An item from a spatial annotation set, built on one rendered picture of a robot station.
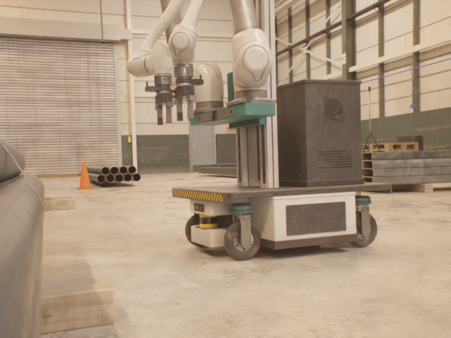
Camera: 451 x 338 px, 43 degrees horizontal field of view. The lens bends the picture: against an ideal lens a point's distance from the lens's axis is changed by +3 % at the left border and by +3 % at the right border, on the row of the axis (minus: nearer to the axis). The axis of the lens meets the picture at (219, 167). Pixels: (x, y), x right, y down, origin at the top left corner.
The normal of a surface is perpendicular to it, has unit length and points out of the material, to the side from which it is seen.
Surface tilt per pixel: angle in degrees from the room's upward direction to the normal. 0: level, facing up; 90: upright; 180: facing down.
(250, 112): 90
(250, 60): 95
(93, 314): 90
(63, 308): 90
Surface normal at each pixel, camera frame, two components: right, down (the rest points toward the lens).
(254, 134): -0.90, 0.04
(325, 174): 0.43, 0.00
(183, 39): -0.04, 0.16
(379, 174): 0.21, 0.00
